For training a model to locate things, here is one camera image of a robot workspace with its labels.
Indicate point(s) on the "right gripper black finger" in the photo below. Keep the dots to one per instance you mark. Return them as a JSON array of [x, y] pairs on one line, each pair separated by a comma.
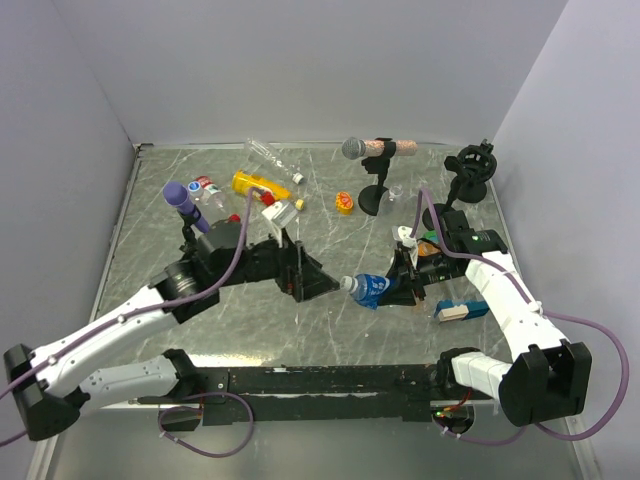
[[401, 263], [402, 293]]

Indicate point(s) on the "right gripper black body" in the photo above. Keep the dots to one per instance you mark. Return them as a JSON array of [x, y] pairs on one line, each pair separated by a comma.
[[435, 268]]

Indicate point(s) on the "purple microphone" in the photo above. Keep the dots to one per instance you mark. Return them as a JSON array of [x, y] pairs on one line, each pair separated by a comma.
[[177, 196]]

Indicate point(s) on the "yellow orange toy block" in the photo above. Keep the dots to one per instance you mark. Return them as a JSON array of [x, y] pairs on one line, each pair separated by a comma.
[[344, 203]]

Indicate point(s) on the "black microphone stand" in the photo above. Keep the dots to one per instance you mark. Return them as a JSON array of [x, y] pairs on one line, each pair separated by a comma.
[[369, 197]]

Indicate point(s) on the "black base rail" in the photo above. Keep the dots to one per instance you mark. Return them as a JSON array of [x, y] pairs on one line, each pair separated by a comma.
[[304, 393]]

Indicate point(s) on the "orange bottle red cap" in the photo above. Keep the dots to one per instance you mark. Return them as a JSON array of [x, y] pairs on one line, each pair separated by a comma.
[[426, 248]]

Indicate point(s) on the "silver head microphone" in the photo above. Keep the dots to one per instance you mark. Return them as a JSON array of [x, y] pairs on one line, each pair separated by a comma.
[[354, 148]]

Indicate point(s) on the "blue beige toy brick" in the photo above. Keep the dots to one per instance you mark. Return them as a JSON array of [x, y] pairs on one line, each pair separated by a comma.
[[448, 310]]

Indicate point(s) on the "black clamp stand front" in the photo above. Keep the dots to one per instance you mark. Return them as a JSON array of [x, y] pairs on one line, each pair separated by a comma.
[[430, 221]]

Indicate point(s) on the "yellow lemon drink bottle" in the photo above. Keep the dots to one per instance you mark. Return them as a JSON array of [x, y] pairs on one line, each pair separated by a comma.
[[266, 191]]

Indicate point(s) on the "black clamp stand rear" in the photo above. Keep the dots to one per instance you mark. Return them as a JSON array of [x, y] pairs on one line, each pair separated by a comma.
[[479, 165]]

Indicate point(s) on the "black clamp stand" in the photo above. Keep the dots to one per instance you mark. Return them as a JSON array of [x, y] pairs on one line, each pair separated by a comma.
[[430, 221], [479, 165]]

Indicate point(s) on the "blue label clear bottle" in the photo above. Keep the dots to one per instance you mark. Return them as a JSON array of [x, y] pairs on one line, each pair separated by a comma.
[[366, 289]]

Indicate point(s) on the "red label clear bottle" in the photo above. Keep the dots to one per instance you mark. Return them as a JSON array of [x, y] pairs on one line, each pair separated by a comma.
[[212, 203]]

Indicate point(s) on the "colourful toy brick stack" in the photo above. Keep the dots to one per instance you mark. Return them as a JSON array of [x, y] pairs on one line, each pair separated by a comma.
[[430, 236]]

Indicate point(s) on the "blue white loose cap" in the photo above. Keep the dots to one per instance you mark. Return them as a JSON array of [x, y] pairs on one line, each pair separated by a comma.
[[195, 189]]

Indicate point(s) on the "clear bottle green-print white cap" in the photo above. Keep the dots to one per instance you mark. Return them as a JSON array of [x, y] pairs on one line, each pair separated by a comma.
[[395, 194]]

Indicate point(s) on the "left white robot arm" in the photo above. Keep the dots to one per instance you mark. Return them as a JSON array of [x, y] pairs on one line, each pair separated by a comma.
[[53, 385]]

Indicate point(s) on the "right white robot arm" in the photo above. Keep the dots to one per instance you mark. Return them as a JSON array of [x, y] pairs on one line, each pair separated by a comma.
[[547, 376]]

